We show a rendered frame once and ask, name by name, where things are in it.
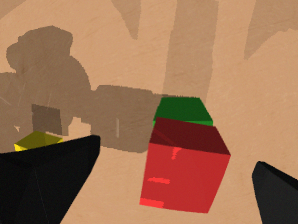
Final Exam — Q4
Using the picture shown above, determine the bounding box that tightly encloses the red block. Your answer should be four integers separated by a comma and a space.
140, 117, 230, 214

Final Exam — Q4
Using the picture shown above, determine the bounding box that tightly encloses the yellow cube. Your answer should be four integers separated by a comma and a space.
15, 131, 64, 151

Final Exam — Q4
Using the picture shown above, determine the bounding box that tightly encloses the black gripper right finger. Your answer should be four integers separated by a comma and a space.
251, 161, 298, 224

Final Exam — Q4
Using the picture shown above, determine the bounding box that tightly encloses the green block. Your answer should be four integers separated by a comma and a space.
160, 97, 205, 107
154, 107, 213, 125

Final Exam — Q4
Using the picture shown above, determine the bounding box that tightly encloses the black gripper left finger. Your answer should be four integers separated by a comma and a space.
0, 135, 101, 224

